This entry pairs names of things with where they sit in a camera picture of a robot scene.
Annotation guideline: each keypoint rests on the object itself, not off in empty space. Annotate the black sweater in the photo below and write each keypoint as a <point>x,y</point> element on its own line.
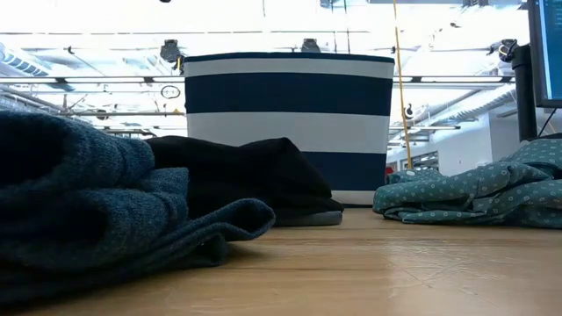
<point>246,175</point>

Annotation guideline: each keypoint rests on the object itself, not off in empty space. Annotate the teal dotted shirt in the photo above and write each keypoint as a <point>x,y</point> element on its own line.
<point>461,193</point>

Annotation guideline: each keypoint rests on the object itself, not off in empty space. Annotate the dark teal knit sweater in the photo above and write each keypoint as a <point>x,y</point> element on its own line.
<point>88,197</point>

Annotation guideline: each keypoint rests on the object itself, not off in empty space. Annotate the navy white striped fabric bin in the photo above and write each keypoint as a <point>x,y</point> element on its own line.
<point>290,92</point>

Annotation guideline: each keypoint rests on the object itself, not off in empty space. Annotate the black ceiling spotlight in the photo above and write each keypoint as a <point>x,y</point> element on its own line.
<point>170,50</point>
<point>310,45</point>

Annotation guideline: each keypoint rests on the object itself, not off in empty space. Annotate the black monitor stand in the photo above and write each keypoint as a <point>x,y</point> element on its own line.
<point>524,96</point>

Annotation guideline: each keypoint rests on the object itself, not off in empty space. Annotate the computer monitor screen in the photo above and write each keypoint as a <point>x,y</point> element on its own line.
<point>551,52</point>

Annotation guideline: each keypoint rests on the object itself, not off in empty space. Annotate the white overhead light rail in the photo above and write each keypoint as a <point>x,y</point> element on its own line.
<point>110,79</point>

